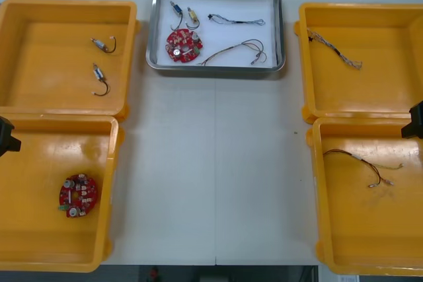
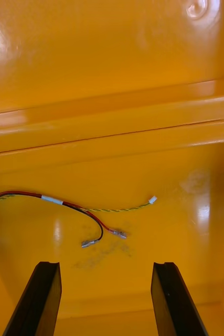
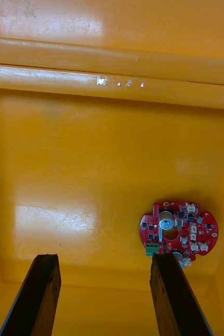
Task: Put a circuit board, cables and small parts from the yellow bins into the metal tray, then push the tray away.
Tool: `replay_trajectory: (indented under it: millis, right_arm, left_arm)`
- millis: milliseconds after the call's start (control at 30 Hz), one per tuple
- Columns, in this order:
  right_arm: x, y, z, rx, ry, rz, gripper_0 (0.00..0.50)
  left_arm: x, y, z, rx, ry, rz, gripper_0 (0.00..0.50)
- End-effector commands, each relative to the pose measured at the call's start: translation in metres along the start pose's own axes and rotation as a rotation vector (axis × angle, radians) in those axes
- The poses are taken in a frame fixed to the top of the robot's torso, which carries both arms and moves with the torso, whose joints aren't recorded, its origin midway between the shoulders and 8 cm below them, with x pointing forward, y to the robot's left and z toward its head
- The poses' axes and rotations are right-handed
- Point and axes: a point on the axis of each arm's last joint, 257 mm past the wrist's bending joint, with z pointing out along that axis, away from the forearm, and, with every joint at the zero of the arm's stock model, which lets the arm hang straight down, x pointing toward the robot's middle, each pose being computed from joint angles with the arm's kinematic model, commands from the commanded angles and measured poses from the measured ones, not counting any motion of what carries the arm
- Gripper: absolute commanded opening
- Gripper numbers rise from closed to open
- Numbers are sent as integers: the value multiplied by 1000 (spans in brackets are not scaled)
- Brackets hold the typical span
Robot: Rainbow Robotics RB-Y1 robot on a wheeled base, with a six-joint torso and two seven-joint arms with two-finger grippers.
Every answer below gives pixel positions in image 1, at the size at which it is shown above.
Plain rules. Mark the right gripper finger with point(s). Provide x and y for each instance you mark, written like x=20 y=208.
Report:
x=417 y=113
x=413 y=131

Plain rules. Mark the metal solenoid blue label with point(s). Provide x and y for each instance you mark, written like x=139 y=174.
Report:
x=99 y=43
x=98 y=74
x=176 y=8

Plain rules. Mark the round red circuit board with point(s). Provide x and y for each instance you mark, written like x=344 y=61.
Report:
x=181 y=36
x=86 y=196

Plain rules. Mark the steel tray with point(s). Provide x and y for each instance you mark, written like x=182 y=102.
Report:
x=281 y=31

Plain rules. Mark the metal solenoid pale label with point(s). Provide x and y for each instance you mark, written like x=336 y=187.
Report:
x=192 y=15

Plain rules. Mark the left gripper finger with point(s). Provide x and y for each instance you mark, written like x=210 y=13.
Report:
x=6 y=128
x=8 y=147

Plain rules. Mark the yellow-orange plastic bin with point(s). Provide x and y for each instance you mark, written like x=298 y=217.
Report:
x=39 y=163
x=370 y=97
x=370 y=229
x=66 y=14

